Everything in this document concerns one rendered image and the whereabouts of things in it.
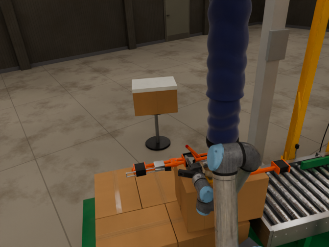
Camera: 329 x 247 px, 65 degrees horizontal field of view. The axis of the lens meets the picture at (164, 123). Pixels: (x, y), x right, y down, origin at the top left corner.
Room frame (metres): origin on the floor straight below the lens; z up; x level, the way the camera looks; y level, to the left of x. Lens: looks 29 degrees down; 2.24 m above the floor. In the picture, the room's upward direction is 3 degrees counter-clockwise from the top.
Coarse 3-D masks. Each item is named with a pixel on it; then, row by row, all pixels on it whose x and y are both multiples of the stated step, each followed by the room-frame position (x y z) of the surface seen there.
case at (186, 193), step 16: (176, 176) 1.58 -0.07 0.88; (256, 176) 1.39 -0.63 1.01; (176, 192) 1.62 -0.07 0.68; (192, 192) 1.28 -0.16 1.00; (240, 192) 1.34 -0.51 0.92; (256, 192) 1.36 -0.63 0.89; (192, 208) 1.28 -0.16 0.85; (240, 208) 1.34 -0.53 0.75; (256, 208) 1.36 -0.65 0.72; (192, 224) 1.28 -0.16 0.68; (208, 224) 1.30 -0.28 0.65
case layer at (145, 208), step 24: (96, 192) 1.81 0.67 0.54; (120, 192) 1.80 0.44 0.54; (144, 192) 1.78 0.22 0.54; (168, 192) 1.76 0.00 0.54; (96, 216) 1.53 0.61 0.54; (120, 216) 1.51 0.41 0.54; (144, 216) 1.50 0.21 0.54; (168, 216) 1.49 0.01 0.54; (96, 240) 1.30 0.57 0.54; (120, 240) 1.28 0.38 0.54; (144, 240) 1.27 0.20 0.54; (168, 240) 1.26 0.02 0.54; (192, 240) 1.27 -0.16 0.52; (240, 240) 1.36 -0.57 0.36
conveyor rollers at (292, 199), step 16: (272, 176) 1.89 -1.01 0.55; (288, 176) 1.90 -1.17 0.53; (320, 176) 1.86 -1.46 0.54; (272, 192) 1.70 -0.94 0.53; (288, 192) 1.68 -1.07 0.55; (304, 192) 1.68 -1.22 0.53; (320, 192) 1.65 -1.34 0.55; (288, 208) 1.50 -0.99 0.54; (304, 208) 1.49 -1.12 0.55; (320, 208) 1.50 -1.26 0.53
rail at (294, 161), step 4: (324, 152) 2.16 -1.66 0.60; (328, 152) 2.16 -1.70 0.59; (304, 156) 2.12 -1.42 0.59; (308, 156) 2.11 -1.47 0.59; (312, 156) 2.11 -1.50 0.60; (316, 156) 2.10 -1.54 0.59; (320, 156) 2.10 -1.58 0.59; (288, 160) 2.07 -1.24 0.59; (292, 160) 2.06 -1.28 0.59; (296, 160) 2.06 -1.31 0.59; (300, 160) 2.06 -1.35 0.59; (304, 160) 2.06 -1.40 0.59; (268, 164) 2.02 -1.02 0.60; (292, 164) 2.03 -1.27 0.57; (296, 164) 2.04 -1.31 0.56; (300, 164) 2.05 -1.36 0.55; (296, 168) 2.04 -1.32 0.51; (272, 172) 1.98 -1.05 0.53
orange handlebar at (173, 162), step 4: (168, 160) 1.46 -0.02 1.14; (172, 160) 1.45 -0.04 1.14; (176, 160) 1.45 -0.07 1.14; (180, 160) 1.47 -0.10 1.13; (196, 160) 1.45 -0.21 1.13; (200, 160) 1.46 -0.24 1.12; (148, 164) 1.43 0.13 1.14; (152, 164) 1.43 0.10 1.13; (168, 164) 1.42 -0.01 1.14; (172, 164) 1.42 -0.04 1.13; (176, 164) 1.42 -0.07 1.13; (180, 164) 1.43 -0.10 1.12; (132, 168) 1.40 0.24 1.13; (148, 168) 1.39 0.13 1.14; (264, 168) 1.31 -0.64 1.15; (268, 168) 1.30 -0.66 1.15; (272, 168) 1.30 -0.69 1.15; (252, 172) 1.28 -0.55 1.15; (256, 172) 1.28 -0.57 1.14; (260, 172) 1.28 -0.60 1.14
